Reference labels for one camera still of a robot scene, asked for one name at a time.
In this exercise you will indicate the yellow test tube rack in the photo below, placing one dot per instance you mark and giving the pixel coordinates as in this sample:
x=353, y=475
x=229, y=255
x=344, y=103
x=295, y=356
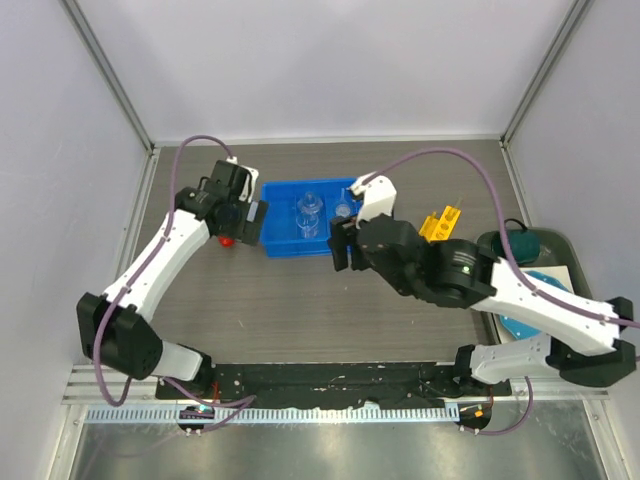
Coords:
x=440, y=227

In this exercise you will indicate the glass beaker with spout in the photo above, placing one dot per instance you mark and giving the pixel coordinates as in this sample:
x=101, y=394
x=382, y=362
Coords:
x=308, y=225

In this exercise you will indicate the blue plastic divided bin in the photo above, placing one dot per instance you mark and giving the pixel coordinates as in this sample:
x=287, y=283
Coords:
x=280, y=235

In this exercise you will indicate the clear plastic funnel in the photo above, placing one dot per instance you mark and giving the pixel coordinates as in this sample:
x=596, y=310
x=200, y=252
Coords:
x=342, y=207

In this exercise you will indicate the teal object with black cord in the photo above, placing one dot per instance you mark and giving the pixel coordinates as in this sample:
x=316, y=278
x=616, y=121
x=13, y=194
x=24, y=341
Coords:
x=524, y=243

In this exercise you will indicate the dark green tray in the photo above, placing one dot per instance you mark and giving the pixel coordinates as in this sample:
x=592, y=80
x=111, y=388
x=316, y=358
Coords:
x=559, y=261

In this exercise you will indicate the white slotted cable duct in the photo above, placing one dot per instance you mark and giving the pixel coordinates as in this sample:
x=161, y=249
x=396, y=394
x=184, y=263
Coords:
x=183, y=413

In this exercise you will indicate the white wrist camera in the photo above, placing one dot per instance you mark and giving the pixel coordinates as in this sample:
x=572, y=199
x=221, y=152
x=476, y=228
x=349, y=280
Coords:
x=251, y=177
x=377, y=195

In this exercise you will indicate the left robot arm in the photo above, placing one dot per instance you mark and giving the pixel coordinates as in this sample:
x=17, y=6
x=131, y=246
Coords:
x=115, y=326

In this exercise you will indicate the blue round plate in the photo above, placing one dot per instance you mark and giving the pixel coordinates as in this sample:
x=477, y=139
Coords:
x=550, y=280

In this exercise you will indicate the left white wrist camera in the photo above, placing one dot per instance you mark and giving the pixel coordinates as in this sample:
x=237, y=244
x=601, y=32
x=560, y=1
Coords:
x=251, y=177

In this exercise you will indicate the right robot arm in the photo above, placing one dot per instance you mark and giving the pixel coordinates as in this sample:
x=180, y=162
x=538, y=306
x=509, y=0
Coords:
x=577, y=337

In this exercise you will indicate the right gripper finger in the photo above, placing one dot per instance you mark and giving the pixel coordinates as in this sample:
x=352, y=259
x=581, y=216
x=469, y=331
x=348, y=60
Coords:
x=342, y=258
x=342, y=229

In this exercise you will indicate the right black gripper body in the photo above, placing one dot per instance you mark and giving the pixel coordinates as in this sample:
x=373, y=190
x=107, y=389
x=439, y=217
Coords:
x=403, y=286

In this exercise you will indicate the white squeeze bottle red cap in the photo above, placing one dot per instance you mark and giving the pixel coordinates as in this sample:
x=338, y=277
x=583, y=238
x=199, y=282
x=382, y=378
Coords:
x=226, y=242

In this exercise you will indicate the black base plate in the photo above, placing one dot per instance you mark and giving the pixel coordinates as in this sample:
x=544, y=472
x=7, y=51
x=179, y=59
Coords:
x=337, y=386

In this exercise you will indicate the round glass flask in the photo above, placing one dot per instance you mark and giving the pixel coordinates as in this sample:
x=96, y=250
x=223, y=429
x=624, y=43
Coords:
x=310, y=203

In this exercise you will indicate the white square board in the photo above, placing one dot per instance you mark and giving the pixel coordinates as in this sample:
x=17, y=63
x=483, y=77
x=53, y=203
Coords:
x=562, y=272

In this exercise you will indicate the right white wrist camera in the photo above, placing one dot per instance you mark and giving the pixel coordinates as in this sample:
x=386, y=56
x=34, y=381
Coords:
x=377, y=195

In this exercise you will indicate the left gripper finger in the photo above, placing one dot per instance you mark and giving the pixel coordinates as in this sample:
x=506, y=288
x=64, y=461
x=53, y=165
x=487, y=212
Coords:
x=251, y=232
x=257, y=212

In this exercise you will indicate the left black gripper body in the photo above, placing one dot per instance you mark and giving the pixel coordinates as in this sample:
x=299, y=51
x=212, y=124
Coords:
x=238, y=217

